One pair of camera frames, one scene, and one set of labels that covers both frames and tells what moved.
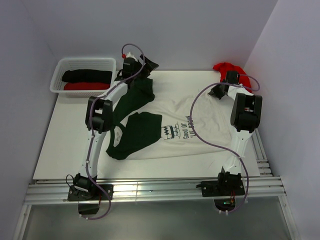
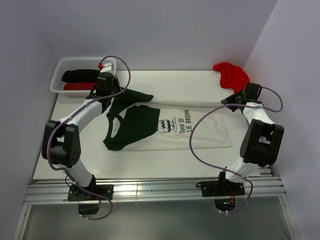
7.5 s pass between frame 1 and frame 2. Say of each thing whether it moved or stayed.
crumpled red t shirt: stayed
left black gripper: moved
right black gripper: moved
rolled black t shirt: stayed
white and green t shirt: moved
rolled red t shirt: stayed
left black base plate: stayed
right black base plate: stayed
